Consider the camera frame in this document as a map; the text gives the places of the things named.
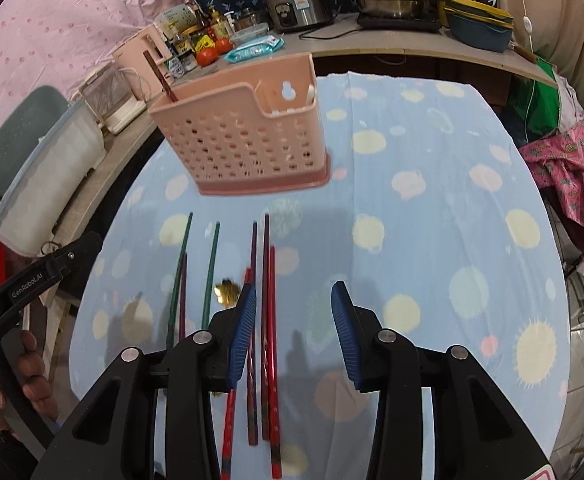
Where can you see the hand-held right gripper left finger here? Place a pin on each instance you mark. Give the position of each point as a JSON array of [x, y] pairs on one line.
[[242, 345]]

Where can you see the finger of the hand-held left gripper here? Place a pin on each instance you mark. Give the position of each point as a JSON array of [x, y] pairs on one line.
[[84, 255]]

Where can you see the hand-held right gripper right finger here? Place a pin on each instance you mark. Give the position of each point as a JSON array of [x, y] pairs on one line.
[[347, 345]]

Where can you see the gold flower spoon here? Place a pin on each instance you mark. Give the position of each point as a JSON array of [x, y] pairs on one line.
[[226, 292]]

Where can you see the dark maroon chopstick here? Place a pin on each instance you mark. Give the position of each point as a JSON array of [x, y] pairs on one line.
[[254, 255], [266, 280]]

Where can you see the short purple chopstick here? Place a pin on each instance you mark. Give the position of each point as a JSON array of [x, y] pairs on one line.
[[183, 300]]

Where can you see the pink perforated utensil basket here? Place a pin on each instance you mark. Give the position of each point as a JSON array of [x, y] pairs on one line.
[[231, 140]]

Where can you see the dark red chopstick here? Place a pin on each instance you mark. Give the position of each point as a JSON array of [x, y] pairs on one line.
[[159, 75]]

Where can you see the person's left hand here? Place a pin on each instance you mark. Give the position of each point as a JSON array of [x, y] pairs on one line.
[[36, 370]]

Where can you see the white bin with blue lid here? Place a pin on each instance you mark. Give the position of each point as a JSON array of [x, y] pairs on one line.
[[36, 170]]

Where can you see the blue planet print tablecloth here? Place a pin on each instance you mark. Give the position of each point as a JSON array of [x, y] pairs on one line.
[[422, 260]]

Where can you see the white countertop appliance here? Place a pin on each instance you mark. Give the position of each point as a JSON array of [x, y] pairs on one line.
[[111, 100]]

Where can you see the pink kitchen appliance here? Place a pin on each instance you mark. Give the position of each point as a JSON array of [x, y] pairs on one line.
[[136, 55]]

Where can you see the red tomato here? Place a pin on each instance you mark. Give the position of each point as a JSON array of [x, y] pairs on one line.
[[223, 46], [206, 57]]

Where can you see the pink dotted curtain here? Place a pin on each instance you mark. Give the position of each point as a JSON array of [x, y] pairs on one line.
[[71, 20]]

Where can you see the cluster of condiment bottles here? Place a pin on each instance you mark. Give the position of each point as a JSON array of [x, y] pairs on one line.
[[191, 30]]

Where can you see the blue wet wipes pack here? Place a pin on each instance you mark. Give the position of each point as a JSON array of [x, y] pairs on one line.
[[254, 50]]

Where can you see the clear plastic food container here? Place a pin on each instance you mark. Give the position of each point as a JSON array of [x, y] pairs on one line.
[[249, 34]]

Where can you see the pink pineapple print cloth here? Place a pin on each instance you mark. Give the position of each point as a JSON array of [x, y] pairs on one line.
[[572, 175]]

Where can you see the green cloth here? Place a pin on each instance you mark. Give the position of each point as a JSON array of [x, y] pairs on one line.
[[532, 105]]

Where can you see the black induction cooktop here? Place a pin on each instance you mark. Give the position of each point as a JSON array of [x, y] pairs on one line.
[[397, 22]]

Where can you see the steel rice cooker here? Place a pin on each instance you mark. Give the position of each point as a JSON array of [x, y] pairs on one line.
[[297, 2]]

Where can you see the beige curtain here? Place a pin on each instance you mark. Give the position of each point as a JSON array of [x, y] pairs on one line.
[[567, 10]]

